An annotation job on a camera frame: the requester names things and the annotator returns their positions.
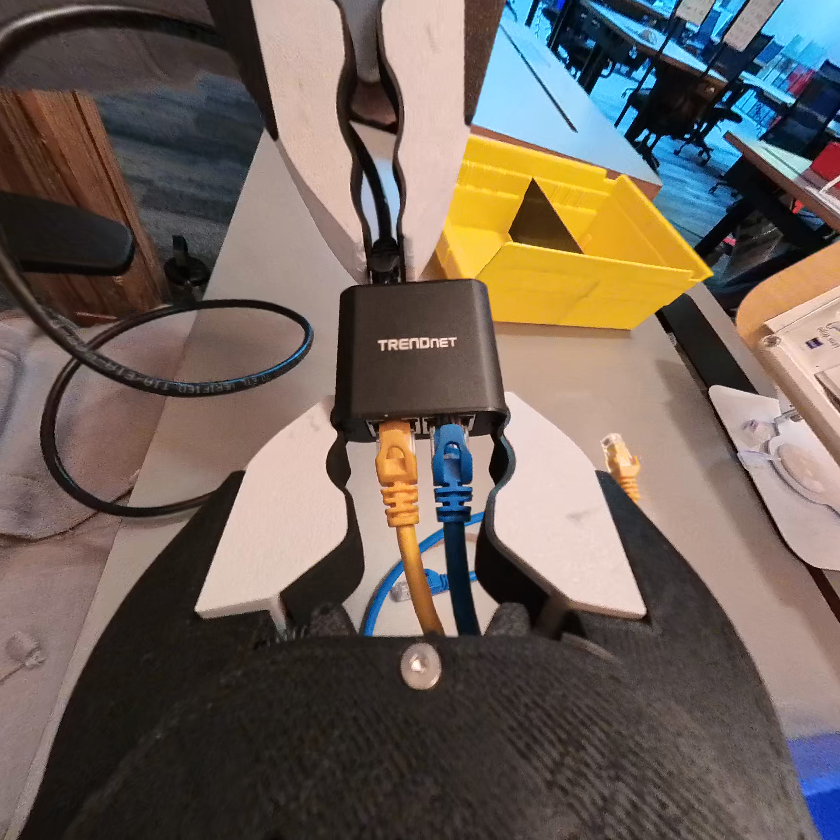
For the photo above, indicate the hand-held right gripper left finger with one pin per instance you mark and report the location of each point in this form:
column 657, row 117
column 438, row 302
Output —
column 275, row 525

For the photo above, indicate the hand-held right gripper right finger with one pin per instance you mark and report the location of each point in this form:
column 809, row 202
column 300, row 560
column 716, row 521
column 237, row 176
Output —
column 564, row 525

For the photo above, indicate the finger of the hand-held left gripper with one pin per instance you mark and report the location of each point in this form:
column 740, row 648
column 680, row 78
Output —
column 305, row 98
column 430, row 131

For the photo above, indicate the black network switch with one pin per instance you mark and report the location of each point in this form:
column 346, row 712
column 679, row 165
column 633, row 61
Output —
column 417, row 367

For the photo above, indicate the blue plastic bin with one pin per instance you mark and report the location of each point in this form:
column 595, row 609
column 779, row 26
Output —
column 817, row 794

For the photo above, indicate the grey desk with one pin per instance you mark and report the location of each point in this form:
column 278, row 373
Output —
column 590, row 407

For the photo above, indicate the white table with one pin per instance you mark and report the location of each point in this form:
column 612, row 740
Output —
column 525, row 98

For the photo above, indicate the wooden document stand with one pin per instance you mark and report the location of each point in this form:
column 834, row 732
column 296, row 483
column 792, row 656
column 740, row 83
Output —
column 774, row 485

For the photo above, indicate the yellow plastic bin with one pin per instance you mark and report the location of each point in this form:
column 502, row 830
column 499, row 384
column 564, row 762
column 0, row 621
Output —
column 590, row 289

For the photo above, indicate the black office chair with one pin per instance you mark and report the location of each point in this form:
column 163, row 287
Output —
column 59, row 236
column 663, row 98

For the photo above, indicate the wooden cabinet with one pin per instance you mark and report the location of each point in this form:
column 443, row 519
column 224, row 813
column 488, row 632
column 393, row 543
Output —
column 46, row 197

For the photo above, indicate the long background table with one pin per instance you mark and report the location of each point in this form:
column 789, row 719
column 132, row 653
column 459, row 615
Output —
column 682, row 62

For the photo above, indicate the printed paper sheet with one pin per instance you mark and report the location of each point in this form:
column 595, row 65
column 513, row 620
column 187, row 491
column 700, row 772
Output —
column 810, row 354

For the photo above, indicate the wood-top background table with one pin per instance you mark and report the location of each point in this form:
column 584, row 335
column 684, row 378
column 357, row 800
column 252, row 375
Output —
column 781, row 164

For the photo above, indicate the red box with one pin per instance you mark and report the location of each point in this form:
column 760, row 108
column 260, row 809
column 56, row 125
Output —
column 828, row 164

